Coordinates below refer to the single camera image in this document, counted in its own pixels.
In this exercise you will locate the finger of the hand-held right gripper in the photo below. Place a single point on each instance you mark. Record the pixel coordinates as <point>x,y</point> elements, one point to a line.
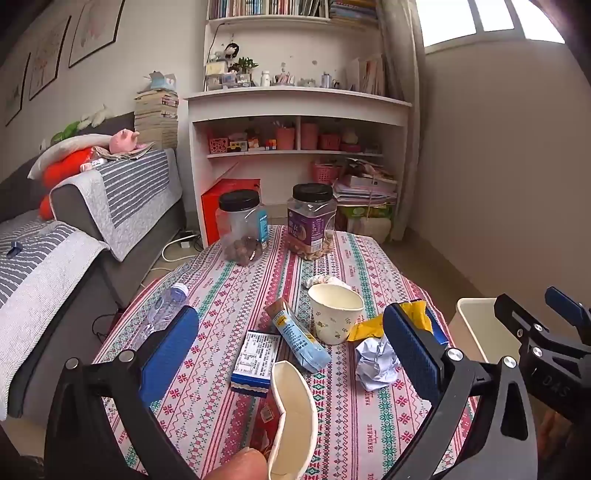
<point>512,314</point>
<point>562,298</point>

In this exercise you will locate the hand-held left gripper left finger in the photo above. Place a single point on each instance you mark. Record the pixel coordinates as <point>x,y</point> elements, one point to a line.
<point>168,350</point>

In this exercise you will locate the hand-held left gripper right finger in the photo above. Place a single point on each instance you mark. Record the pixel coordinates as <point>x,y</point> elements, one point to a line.
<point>408,350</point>

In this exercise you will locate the white paper ball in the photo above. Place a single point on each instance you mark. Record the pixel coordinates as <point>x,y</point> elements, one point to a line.
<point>376,364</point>

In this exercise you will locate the white trash bin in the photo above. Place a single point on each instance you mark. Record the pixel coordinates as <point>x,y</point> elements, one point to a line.
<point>475,323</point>

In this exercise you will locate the clear plastic bottle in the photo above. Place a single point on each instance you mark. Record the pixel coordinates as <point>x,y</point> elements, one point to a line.
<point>161,309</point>

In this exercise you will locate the yellow snack packet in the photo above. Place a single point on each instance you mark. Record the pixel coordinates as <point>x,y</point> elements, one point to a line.
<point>369,328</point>

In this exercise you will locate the paw print paper cup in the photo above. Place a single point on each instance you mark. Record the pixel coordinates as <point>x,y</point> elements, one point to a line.
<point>334,323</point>

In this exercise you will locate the blue and white box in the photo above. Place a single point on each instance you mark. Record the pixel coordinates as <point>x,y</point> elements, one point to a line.
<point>254,360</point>

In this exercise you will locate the printed white tissue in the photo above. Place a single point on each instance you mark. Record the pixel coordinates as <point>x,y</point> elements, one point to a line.
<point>323,280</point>

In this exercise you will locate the light blue snack wrapper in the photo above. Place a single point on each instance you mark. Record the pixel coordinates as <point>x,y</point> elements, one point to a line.
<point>295,337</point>

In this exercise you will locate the red snack packet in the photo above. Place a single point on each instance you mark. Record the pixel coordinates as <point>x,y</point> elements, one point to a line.
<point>267,422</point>

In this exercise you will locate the crushed white paper cup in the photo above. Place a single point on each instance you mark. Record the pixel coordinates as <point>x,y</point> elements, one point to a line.
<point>295,415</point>

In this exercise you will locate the person's left hand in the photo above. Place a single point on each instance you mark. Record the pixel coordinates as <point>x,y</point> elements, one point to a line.
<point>244,466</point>

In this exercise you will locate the grey sofa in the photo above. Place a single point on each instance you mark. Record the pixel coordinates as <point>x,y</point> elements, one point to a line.
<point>83,295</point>

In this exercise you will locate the white bag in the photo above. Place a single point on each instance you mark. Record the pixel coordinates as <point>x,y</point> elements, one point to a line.
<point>375,230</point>

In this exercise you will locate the blue label nut jar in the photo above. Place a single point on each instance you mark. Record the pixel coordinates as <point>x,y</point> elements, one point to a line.
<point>240,230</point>

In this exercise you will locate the striped grey seat cover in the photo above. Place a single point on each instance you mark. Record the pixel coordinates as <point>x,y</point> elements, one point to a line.
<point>46,277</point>

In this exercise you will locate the green box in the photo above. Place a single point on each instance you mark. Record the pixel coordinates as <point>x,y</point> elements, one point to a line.
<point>355,212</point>

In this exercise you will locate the red box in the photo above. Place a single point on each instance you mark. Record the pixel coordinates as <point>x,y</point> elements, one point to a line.
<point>212,207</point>

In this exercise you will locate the purple label nut jar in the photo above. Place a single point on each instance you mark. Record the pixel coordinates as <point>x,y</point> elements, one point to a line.
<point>309,226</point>

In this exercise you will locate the striped grey armrest cover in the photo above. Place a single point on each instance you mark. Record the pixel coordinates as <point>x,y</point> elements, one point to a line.
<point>134,194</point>

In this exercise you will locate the pile of papers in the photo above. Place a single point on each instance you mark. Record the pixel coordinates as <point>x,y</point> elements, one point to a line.
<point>364,184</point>

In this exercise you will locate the small blue object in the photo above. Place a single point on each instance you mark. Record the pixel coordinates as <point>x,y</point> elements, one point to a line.
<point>14,249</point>

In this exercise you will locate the large pink basket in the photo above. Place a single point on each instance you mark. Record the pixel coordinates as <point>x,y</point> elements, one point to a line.
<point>323,173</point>

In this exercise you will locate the papers on sofa armrest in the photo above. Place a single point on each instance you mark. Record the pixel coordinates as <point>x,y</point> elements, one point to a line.
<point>124,154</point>

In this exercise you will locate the orange plush toy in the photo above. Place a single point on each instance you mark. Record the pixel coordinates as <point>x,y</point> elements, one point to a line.
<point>64,170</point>

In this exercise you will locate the pink lattice box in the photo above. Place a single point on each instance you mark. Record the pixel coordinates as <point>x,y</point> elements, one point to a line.
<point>218,145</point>

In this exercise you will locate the pink pig plush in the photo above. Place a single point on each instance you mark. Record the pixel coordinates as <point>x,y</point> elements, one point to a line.
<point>122,141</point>

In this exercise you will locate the small pink basket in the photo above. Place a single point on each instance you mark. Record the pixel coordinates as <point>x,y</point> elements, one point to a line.
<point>330,141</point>

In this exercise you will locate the white pillow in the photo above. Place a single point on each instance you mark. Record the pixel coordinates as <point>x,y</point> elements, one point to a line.
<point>69,147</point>

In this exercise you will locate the stack of books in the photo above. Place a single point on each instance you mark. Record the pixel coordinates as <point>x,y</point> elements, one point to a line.
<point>154,120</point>

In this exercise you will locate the pink pot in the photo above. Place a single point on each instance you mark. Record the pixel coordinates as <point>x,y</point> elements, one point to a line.
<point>285,138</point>
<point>309,136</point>

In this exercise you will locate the green plush toy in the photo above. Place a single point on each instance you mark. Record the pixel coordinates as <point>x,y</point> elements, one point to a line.
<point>64,131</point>

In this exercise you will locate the beige curtain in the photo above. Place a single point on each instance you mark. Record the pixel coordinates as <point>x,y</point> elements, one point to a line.
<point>401,92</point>

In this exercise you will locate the light blue tissue box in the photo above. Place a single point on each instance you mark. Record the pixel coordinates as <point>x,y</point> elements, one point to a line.
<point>162,83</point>

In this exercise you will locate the white bookshelf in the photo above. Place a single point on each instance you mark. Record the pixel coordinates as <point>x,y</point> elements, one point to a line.
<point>295,104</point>

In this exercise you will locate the leaning white books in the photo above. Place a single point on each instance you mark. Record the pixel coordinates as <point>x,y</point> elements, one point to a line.
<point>369,76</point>

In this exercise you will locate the metal cup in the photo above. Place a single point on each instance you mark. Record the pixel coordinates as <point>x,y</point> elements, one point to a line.
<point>327,81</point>

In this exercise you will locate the white small bottle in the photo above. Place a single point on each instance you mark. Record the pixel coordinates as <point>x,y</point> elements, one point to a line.
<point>265,79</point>

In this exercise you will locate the small potted plant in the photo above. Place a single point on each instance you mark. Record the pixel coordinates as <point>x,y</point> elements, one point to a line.
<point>244,64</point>

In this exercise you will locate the window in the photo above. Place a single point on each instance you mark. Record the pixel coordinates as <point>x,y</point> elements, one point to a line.
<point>461,18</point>

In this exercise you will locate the row of shelf books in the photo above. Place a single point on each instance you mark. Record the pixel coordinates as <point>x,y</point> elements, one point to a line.
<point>263,7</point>

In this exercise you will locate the small framed wall picture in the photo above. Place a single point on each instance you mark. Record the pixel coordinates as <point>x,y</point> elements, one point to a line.
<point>16,90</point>

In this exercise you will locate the medium framed wall picture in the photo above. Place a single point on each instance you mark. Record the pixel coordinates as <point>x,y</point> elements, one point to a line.
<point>48,60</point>

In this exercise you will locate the large framed wall picture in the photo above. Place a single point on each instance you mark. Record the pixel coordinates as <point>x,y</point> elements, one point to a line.
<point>94,27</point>

